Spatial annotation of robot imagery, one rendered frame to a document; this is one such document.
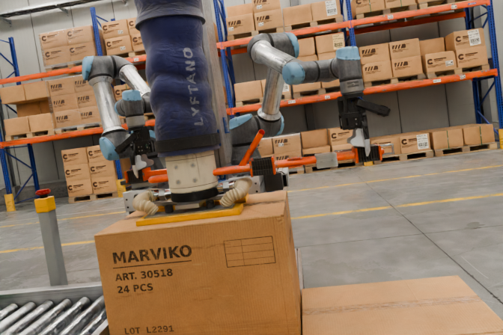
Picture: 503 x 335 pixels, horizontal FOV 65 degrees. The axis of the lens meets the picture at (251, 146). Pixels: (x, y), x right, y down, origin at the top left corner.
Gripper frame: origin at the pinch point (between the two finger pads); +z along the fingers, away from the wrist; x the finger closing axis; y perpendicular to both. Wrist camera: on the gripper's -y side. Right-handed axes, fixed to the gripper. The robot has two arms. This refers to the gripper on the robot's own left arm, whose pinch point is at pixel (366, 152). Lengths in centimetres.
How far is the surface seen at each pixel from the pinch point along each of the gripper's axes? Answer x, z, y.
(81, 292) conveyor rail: -31, 50, 129
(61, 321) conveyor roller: -10, 53, 126
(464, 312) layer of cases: 10, 53, -22
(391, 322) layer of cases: 13, 53, 1
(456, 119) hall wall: -844, 48, -362
